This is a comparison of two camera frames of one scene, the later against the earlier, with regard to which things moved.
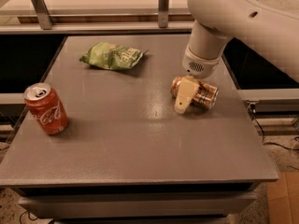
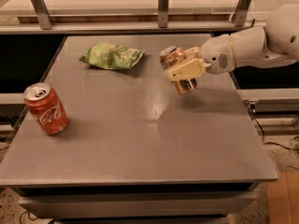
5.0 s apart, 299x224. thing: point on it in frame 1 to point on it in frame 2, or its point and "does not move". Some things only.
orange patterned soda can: (206, 95) to (169, 55)
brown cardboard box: (283, 199) does not move
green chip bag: (108, 56) does not move
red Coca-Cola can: (46, 107) does not move
